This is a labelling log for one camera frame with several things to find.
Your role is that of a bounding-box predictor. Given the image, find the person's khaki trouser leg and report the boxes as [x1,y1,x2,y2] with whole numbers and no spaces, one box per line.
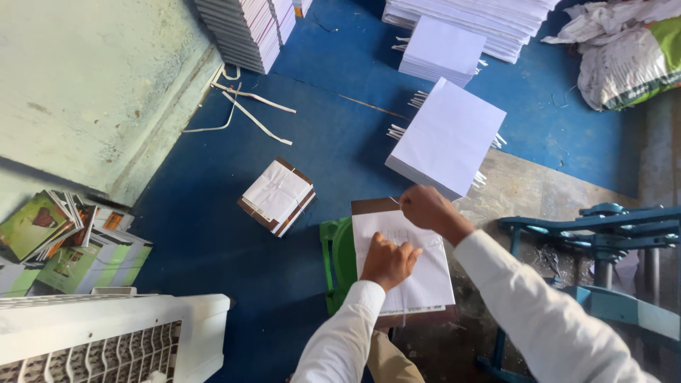
[366,330,426,383]

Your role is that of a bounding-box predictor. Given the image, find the stack of bound books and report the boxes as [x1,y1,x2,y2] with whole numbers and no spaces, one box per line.
[193,0,314,75]

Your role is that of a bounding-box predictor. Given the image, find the person's right hand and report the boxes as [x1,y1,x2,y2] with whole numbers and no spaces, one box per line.
[399,184,475,246]

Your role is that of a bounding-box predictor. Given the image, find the small white paper stack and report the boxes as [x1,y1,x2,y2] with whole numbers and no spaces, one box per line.
[392,15,488,88]

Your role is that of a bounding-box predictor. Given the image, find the blue floor tarp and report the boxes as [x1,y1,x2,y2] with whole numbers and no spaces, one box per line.
[128,0,642,383]

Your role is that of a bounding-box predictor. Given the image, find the crumpled white paper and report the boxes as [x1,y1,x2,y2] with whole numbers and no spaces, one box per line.
[541,0,681,45]

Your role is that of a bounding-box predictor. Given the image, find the blue metal machine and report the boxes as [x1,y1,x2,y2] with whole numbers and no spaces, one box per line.
[476,202,681,383]

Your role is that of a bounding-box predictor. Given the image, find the white air cooler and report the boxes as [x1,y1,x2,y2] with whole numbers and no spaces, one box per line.
[0,287,231,383]

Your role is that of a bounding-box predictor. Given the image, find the white paper stack with strips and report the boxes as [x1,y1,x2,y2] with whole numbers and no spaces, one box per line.
[384,77,508,202]

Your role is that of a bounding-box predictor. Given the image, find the white paper strip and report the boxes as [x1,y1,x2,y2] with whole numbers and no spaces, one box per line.
[222,90,294,146]
[182,81,243,134]
[211,81,297,115]

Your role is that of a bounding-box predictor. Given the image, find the green plastic stool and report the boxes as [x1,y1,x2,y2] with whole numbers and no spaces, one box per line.
[319,217,358,317]

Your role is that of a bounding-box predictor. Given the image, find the white and green sack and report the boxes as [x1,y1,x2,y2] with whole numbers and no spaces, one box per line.
[577,16,681,112]

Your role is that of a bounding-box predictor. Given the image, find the pile of green cover booklets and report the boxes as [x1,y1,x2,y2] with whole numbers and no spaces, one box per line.
[0,189,153,298]

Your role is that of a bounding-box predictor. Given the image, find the large pile of white sheets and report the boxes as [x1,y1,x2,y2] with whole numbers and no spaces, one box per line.
[381,0,562,65]

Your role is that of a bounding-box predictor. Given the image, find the white paper-wrapped book bundle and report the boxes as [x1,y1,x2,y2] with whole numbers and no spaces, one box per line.
[350,197,457,328]

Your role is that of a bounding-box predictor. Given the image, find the person's left hand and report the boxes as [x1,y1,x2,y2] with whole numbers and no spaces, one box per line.
[360,232,423,293]

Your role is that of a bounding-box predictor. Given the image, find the tied paper-wrapped book bundle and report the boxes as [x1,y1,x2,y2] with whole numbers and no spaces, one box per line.
[237,156,317,238]

